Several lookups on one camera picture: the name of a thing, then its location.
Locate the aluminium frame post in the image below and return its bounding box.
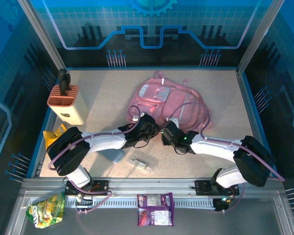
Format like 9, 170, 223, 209
237, 0, 286, 74
17, 0, 67, 71

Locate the cream knife block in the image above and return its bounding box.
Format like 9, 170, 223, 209
47, 84, 86, 126

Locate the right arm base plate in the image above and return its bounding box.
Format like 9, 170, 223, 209
194, 180, 240, 196

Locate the clear plastic supplies bag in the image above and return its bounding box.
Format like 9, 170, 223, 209
130, 153, 160, 172

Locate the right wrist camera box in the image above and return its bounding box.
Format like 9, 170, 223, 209
166, 117, 180, 128

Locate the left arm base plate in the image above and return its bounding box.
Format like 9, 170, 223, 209
64, 180, 110, 196

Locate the aluminium front beam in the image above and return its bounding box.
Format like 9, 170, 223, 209
21, 178, 284, 193

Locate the black knife handle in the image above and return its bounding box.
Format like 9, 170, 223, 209
64, 73, 72, 91
58, 69, 68, 96

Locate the purple snack packet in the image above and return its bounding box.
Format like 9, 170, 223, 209
136, 192, 174, 227

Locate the slotted cable tray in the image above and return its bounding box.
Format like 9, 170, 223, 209
63, 197, 216, 209

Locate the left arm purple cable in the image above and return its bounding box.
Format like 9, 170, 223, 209
48, 105, 142, 216

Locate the pink backpack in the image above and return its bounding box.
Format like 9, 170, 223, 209
126, 70, 213, 134

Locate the grey-blue pencil case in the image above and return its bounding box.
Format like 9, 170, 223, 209
101, 149, 125, 164

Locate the yellow snack bag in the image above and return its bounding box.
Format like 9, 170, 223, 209
43, 124, 67, 152

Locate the green snack bag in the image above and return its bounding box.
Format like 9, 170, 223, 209
25, 192, 66, 229

